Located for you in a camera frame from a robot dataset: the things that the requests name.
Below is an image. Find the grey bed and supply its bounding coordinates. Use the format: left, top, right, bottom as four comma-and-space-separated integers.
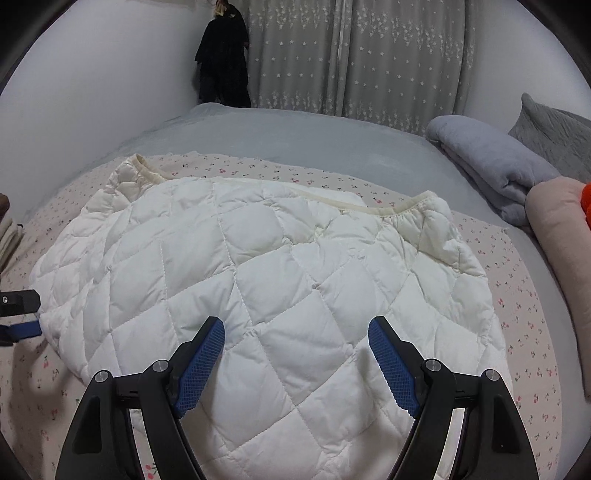
9, 102, 564, 296

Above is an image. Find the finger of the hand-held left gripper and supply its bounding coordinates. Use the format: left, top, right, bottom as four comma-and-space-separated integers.
0, 322, 43, 347
0, 290, 41, 317

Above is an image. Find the grey quilted pillow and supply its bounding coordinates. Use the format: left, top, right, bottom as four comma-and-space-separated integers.
508, 92, 591, 183

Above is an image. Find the pink pillow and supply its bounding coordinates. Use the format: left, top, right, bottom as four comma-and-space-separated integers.
526, 176, 591, 398

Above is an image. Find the black hanging garment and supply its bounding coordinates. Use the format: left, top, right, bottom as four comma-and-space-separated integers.
194, 0, 252, 108

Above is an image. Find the floral print bed sheet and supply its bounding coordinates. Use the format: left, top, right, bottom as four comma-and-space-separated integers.
0, 152, 568, 480

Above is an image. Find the grey star print curtain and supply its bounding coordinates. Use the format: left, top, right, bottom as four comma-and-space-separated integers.
238, 0, 478, 134

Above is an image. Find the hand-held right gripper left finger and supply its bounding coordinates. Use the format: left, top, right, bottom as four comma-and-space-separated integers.
55, 316, 226, 480

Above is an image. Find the white quilted hooded jacket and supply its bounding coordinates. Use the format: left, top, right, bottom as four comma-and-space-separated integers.
28, 154, 518, 480

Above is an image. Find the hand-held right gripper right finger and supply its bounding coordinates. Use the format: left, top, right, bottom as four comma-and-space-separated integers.
368, 316, 539, 480

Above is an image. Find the folded grey blanket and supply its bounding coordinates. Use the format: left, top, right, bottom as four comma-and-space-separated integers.
426, 114, 561, 227

